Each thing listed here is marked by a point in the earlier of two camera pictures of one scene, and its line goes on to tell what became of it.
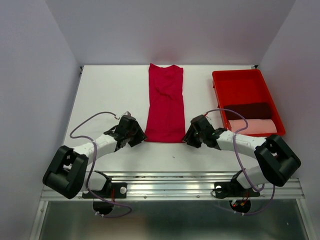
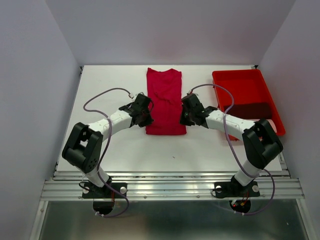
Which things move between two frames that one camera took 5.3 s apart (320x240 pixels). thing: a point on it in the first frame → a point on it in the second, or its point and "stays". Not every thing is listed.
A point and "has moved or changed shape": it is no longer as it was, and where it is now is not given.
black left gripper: x=140 y=135 → x=148 y=121
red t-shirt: x=166 y=122 has moved or changed shape
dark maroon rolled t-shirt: x=252 y=111 stays
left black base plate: x=115 y=190 stays
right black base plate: x=232 y=189 stays
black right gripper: x=188 y=136 → x=182 y=120
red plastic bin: x=245 y=86 stays
